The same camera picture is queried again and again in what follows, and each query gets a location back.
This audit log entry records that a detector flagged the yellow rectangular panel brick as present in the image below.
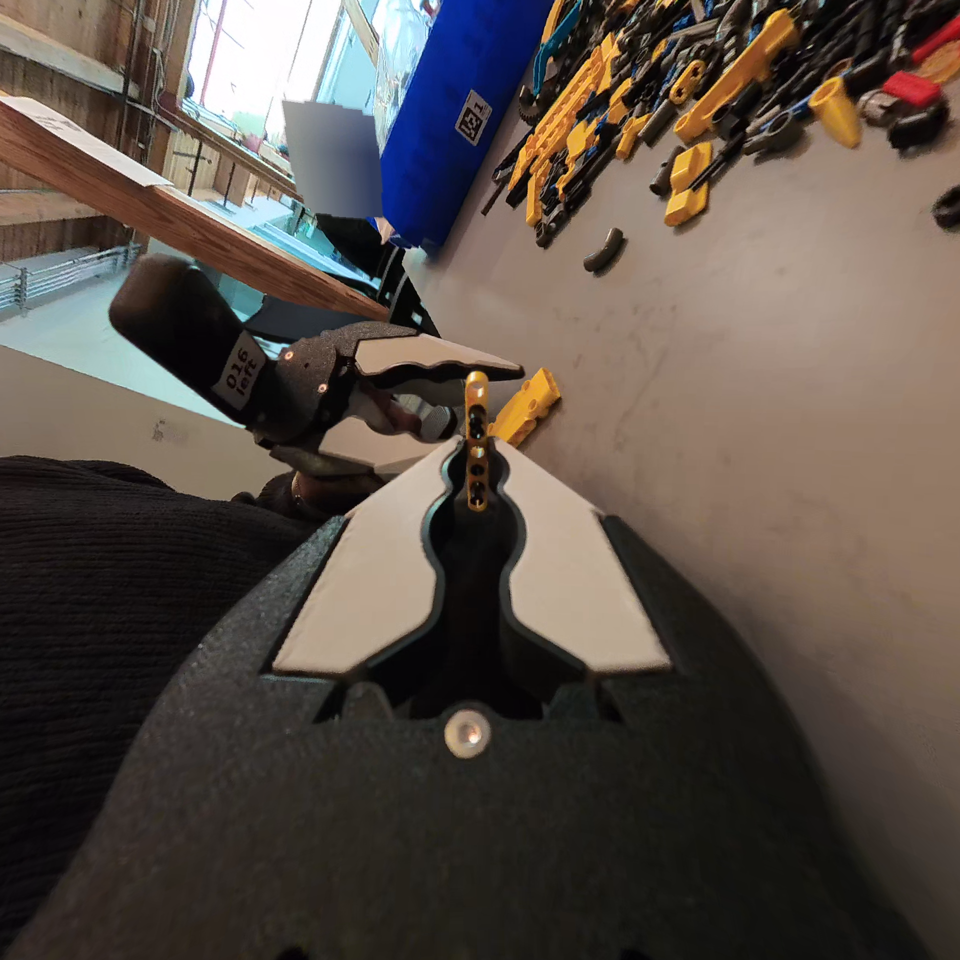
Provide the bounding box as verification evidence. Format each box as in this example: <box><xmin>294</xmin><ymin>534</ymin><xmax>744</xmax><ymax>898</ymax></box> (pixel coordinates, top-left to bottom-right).
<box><xmin>487</xmin><ymin>367</ymin><xmax>562</xmax><ymax>449</ymax></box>

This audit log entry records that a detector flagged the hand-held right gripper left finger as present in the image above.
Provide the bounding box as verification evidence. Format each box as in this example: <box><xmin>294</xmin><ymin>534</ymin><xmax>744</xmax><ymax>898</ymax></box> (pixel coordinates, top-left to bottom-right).
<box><xmin>271</xmin><ymin>436</ymin><xmax>466</xmax><ymax>682</ymax></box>

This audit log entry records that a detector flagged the yellow beam with black pins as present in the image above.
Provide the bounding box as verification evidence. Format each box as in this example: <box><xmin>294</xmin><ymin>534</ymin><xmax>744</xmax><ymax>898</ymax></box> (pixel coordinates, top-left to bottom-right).
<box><xmin>463</xmin><ymin>369</ymin><xmax>491</xmax><ymax>513</ymax></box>

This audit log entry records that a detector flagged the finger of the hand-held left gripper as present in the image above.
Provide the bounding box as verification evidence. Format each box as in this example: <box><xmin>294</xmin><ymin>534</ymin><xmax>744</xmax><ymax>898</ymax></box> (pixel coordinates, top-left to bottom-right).
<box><xmin>351</xmin><ymin>332</ymin><xmax>526</xmax><ymax>391</ymax></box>
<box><xmin>316</xmin><ymin>408</ymin><xmax>460</xmax><ymax>485</ymax></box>

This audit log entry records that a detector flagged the grey curved elbow brick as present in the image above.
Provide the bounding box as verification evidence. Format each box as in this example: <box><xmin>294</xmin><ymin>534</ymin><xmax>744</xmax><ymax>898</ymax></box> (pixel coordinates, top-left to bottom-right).
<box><xmin>583</xmin><ymin>227</ymin><xmax>625</xmax><ymax>273</ymax></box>

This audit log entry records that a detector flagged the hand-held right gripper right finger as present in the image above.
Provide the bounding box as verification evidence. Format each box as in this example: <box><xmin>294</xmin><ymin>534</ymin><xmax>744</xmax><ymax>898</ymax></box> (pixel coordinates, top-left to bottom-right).
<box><xmin>489</xmin><ymin>441</ymin><xmax>674</xmax><ymax>682</ymax></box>

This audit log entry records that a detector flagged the pile of yellow blue bricks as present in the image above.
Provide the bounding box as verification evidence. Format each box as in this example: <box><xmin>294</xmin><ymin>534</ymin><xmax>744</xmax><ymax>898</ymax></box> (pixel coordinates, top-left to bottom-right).
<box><xmin>483</xmin><ymin>0</ymin><xmax>864</xmax><ymax>249</ymax></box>

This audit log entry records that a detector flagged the pile of black red pins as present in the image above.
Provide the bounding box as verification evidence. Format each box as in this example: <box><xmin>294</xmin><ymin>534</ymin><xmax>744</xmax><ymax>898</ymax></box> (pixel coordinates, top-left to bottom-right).
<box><xmin>795</xmin><ymin>0</ymin><xmax>960</xmax><ymax>151</ymax></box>

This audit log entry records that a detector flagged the clear plastic bag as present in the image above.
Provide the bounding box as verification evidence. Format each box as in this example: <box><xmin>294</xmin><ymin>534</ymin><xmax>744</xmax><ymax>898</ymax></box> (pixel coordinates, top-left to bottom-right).
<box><xmin>372</xmin><ymin>0</ymin><xmax>451</xmax><ymax>147</ymax></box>

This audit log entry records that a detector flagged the blue plastic storage bin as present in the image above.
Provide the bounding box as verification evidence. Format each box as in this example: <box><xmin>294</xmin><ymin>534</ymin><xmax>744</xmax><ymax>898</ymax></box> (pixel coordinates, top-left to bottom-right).
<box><xmin>378</xmin><ymin>0</ymin><xmax>556</xmax><ymax>250</ymax></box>

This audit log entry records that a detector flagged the person's left hand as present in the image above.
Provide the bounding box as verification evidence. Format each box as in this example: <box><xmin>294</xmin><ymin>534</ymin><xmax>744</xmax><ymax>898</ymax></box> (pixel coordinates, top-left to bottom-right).
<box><xmin>232</xmin><ymin>471</ymin><xmax>376</xmax><ymax>520</ymax></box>

